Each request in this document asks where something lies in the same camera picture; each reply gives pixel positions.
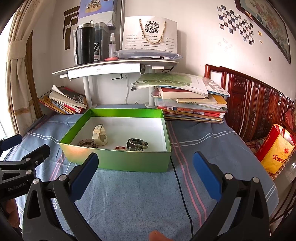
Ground left book stack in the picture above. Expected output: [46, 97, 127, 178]
[39, 85, 87, 115]

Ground blue book box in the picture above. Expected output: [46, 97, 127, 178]
[78, 0, 117, 30]

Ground black cable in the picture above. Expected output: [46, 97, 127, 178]
[170, 156, 194, 239]

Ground right hand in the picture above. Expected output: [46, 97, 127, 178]
[149, 230, 173, 241]

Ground green cardboard box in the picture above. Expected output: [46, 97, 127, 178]
[60, 108, 171, 172]

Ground brown wooden bead bracelet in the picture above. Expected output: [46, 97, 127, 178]
[78, 138, 99, 149]

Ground white hanging cord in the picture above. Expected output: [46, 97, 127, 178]
[124, 73, 129, 105]

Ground blue striped bed sheet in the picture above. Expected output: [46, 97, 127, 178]
[1, 115, 278, 240]

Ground book stack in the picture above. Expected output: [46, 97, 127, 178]
[39, 85, 87, 115]
[131, 73, 230, 123]

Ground red yellow gift bag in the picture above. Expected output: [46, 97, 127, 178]
[255, 124, 295, 175]

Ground clear spray bottle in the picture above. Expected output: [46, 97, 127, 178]
[108, 33, 116, 58]

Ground white wrist watch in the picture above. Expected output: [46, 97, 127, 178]
[92, 125, 108, 146]

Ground right book stack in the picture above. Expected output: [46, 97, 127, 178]
[131, 73, 230, 123]

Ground left hand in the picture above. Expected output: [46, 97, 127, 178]
[3, 199, 20, 228]

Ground framed floral picture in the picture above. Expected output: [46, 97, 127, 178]
[235, 0, 291, 64]

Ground white paper bag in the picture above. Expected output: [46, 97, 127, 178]
[122, 16, 177, 53]

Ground silver metal bangle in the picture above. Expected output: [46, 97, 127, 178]
[126, 138, 149, 151]

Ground beige curtain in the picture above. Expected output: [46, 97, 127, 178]
[6, 1, 55, 136]

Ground black thermos bottle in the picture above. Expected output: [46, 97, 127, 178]
[75, 21, 95, 65]

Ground black wrist watch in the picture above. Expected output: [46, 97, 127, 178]
[125, 138, 150, 152]

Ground white bed desk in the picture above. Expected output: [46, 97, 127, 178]
[52, 58, 178, 108]

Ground clear plastic box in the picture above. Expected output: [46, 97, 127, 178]
[94, 22, 110, 61]

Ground red wooden headboard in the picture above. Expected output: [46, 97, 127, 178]
[204, 64, 295, 142]

